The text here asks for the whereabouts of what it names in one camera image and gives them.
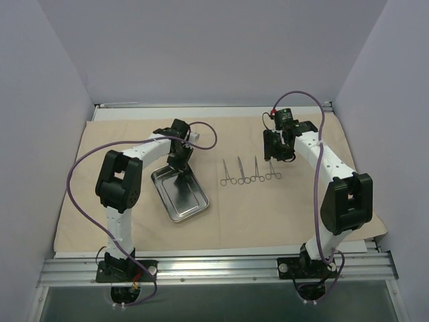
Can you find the small steel forceps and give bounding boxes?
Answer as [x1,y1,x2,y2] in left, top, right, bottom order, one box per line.
[265,160,282,180]

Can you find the steel instrument tray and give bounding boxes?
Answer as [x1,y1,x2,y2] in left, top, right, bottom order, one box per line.
[151,166,209,223]

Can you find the steel scissors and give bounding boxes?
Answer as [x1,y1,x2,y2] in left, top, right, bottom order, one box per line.
[237,156,251,185]

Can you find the beige cloth surgical kit roll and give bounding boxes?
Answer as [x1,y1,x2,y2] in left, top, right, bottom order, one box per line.
[53,115,388,251]

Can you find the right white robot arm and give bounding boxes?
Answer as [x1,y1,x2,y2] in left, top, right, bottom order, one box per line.
[263,121,373,277]

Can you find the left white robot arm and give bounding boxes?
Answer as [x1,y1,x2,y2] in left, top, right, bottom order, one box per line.
[95,119,200,281]

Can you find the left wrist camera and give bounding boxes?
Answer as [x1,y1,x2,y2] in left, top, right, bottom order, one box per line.
[188,131,200,143]

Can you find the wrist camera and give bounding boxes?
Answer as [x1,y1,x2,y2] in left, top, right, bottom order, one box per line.
[188,131,200,143]
[271,108,295,131]

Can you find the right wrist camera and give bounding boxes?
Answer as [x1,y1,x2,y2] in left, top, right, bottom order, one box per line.
[271,108,295,131]

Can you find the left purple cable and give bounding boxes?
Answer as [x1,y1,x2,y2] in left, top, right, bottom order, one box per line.
[68,121,219,306]

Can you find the purple cable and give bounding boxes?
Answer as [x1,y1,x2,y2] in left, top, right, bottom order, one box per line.
[271,90,346,301]
[68,121,219,306]

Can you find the back aluminium rail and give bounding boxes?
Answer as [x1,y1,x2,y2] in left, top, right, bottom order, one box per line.
[95,102,332,109]

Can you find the aluminium rail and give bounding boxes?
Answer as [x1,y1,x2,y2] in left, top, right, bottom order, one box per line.
[95,102,332,109]
[38,252,399,287]

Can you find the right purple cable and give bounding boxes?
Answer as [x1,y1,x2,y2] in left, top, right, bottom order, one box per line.
[271,90,346,301]

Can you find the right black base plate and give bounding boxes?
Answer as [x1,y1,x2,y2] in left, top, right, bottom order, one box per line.
[276,257,338,280]

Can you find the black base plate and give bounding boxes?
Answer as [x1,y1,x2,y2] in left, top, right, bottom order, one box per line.
[95,259,158,283]
[276,257,338,280]

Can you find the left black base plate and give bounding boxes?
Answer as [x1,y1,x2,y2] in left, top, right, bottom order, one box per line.
[95,259,158,283]

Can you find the front aluminium rail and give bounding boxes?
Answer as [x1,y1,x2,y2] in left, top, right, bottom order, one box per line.
[38,252,399,287]

